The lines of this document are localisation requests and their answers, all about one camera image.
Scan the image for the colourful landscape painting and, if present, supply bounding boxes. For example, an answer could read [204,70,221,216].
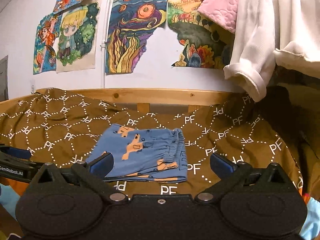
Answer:
[167,0,234,69]

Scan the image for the red-haired cartoon poster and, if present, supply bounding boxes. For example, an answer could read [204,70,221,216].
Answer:
[33,13,62,75]

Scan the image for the white hanging garment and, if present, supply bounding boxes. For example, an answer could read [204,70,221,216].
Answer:
[223,0,319,102]

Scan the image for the grey door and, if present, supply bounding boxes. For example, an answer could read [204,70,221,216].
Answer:
[0,56,9,102]

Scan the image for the starry night swirl painting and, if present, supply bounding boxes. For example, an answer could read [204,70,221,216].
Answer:
[105,0,168,74]

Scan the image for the blond anime character poster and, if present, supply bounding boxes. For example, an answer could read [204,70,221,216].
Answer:
[54,2,100,73]

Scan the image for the blue patterned children's pants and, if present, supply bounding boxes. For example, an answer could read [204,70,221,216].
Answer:
[86,124,188,183]

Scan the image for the pink quilted fabric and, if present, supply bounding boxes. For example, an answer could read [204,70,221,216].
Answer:
[197,0,239,34]

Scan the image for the white wall pipe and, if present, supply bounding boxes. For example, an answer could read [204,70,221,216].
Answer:
[100,0,111,88]

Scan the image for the wooden bed frame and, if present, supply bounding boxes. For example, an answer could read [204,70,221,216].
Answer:
[0,87,238,114]

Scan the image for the brown PF patterned blanket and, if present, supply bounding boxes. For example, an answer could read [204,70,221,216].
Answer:
[0,87,320,240]

